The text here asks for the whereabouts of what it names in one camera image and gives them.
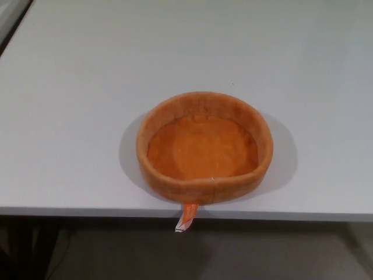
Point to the orange plush soft plate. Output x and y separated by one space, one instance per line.
204 146

